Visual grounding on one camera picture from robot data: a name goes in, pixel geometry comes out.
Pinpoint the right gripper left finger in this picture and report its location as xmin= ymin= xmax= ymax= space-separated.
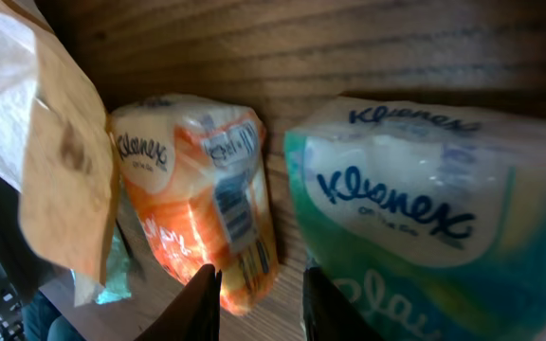
xmin=136 ymin=264 xmax=222 ymax=341

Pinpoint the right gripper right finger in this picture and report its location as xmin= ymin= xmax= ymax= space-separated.
xmin=302 ymin=267 xmax=382 ymax=341

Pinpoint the teal wipes packet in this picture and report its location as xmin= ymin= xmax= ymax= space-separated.
xmin=71 ymin=226 xmax=132 ymax=307

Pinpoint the teal tissue pack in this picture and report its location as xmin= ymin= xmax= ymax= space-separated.
xmin=283 ymin=97 xmax=546 ymax=340

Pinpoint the orange small packet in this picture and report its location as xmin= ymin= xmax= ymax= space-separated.
xmin=111 ymin=94 xmax=279 ymax=315

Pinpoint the beige snack bag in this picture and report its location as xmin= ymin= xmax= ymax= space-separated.
xmin=0 ymin=1 xmax=118 ymax=282

